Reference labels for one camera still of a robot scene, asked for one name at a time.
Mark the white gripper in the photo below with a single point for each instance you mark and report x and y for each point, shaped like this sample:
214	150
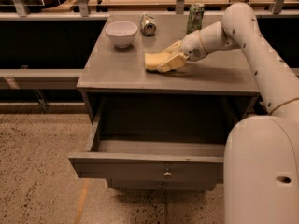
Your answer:
192	48

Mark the yellow sponge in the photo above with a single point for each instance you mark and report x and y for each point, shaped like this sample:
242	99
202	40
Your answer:
153	60

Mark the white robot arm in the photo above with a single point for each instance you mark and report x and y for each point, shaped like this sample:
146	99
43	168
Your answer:
261	157

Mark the open top drawer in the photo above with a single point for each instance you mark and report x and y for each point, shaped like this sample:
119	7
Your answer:
157	138

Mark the green soda can upright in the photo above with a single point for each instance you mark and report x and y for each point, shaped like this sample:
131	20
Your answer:
196	13

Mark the crushed silver can lying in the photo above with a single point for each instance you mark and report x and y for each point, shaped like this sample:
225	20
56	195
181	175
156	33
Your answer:
147	24

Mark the white bowl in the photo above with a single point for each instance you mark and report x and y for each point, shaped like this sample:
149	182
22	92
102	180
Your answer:
121	33

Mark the grey wooden cabinet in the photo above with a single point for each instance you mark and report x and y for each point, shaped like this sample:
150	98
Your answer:
112	69

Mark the metal railing frame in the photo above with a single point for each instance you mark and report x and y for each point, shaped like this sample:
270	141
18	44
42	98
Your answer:
62	11

